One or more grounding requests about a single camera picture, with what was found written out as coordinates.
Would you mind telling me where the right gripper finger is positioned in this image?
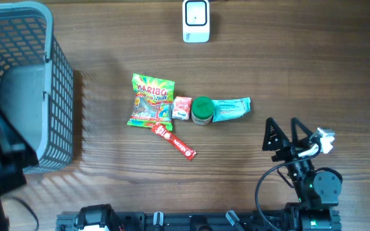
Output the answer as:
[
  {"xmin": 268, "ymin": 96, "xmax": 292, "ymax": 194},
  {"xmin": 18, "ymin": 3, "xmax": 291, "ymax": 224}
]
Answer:
[
  {"xmin": 290, "ymin": 117, "xmax": 313, "ymax": 144},
  {"xmin": 262, "ymin": 117, "xmax": 290, "ymax": 151}
]

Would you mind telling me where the mint green wipes packet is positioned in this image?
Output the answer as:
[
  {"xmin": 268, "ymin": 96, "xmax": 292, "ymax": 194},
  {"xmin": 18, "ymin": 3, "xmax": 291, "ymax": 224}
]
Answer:
[{"xmin": 213, "ymin": 98, "xmax": 251, "ymax": 123}]

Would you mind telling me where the green lid glass jar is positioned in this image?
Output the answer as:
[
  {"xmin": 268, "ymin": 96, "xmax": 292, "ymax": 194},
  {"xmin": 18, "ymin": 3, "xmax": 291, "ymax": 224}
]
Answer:
[{"xmin": 191, "ymin": 96, "xmax": 215, "ymax": 125}]

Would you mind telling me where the red Nescafe stick sachet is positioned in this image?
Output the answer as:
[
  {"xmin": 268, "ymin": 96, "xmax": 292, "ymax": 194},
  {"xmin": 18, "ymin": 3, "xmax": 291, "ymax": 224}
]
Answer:
[{"xmin": 151, "ymin": 123, "xmax": 197, "ymax": 161}]

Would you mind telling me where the small red white packet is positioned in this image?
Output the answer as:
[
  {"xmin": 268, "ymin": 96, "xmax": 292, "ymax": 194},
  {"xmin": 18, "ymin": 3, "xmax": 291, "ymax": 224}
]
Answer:
[{"xmin": 172, "ymin": 96, "xmax": 192, "ymax": 121}]

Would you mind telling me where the Haribo gummy candy bag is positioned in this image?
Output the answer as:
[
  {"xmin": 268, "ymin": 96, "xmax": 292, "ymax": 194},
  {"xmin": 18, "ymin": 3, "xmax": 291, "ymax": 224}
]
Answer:
[{"xmin": 127, "ymin": 73, "xmax": 175, "ymax": 131}]

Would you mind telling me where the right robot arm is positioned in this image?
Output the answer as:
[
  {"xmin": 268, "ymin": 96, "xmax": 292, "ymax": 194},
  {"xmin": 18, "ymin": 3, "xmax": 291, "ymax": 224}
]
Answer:
[{"xmin": 254, "ymin": 117, "xmax": 343, "ymax": 230}]

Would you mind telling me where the white barcode scanner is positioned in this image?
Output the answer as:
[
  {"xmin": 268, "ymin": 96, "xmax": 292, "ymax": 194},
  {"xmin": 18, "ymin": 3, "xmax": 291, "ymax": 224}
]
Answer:
[{"xmin": 182, "ymin": 0, "xmax": 210, "ymax": 43}]

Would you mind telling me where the grey plastic shopping basket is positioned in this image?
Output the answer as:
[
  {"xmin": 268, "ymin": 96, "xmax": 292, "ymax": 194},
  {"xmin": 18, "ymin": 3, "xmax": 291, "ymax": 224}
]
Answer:
[{"xmin": 0, "ymin": 1, "xmax": 74, "ymax": 174}]

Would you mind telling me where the right black camera cable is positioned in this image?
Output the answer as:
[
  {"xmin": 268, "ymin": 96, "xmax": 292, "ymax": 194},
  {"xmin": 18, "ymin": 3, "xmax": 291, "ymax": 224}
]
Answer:
[{"xmin": 254, "ymin": 144, "xmax": 321, "ymax": 231}]

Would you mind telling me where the black camera cable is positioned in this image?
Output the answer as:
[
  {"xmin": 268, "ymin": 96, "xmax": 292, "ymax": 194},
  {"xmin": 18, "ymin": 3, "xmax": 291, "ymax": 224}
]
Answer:
[
  {"xmin": 10, "ymin": 195, "xmax": 40, "ymax": 231},
  {"xmin": 254, "ymin": 144, "xmax": 321, "ymax": 231}
]

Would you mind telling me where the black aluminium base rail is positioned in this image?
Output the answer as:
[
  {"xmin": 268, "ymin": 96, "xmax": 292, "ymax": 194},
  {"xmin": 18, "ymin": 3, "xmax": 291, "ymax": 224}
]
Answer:
[{"xmin": 56, "ymin": 204, "xmax": 342, "ymax": 231}]

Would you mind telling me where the left black camera cable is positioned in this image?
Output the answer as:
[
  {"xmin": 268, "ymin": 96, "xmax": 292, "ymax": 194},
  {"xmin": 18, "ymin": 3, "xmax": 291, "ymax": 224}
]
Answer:
[{"xmin": 10, "ymin": 195, "xmax": 40, "ymax": 231}]

